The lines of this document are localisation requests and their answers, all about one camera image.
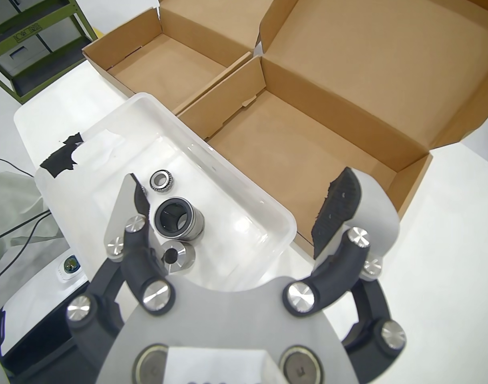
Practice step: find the black tape piece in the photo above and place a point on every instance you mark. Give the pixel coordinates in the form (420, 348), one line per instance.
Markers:
(60, 159)

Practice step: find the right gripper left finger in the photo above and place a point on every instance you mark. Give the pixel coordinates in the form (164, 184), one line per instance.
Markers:
(138, 259)

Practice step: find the robot body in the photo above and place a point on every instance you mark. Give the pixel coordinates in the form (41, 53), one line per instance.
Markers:
(36, 301)

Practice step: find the small tapered roller bearing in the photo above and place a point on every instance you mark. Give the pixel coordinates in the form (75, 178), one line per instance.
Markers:
(162, 181)

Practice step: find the green metal rack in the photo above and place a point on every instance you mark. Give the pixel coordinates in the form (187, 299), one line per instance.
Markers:
(74, 9)

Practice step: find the deep clear plastic tray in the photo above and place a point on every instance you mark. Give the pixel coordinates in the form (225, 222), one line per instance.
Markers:
(228, 205)

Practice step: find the pale grey cloth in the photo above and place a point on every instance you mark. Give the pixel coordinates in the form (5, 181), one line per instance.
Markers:
(12, 201)

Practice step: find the steel linear bearing bush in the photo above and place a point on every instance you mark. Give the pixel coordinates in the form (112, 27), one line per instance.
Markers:
(180, 219)

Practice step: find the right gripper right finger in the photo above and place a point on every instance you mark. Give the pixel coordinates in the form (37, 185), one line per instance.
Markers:
(341, 209)

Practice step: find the silver conical metal bush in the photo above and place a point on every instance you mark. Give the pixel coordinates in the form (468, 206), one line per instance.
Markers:
(182, 255)

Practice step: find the shallow cardboard box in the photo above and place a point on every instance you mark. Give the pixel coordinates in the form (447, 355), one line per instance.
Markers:
(307, 141)
(176, 65)

